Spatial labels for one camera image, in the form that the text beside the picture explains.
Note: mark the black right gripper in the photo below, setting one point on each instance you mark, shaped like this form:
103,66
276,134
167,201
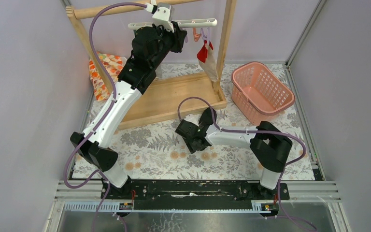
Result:
192,147

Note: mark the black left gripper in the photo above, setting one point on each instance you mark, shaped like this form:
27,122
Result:
179,39

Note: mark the purple clothespin end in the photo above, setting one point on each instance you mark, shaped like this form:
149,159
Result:
205,35

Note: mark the red beige sock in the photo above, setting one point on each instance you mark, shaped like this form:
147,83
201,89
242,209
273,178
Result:
207,61

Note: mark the white plastic clip hanger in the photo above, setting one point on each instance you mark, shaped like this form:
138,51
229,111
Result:
189,23

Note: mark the pink plastic laundry basket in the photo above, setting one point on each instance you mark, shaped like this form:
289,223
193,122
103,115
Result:
258,93

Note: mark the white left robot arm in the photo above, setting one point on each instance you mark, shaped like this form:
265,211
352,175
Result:
93,143

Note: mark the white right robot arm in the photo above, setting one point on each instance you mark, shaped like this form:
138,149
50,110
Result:
270,146

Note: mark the orange clothespin right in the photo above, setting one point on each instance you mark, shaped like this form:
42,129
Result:
197,34

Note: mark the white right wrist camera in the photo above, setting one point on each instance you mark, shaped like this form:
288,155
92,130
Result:
192,119

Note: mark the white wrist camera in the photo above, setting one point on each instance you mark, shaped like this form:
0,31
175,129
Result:
192,119
161,15

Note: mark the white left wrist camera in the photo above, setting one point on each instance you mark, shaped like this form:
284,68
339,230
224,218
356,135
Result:
161,15

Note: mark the wooden drying rack frame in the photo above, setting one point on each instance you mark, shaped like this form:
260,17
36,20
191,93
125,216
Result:
160,101

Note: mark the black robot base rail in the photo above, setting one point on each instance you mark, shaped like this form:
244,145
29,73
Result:
143,194

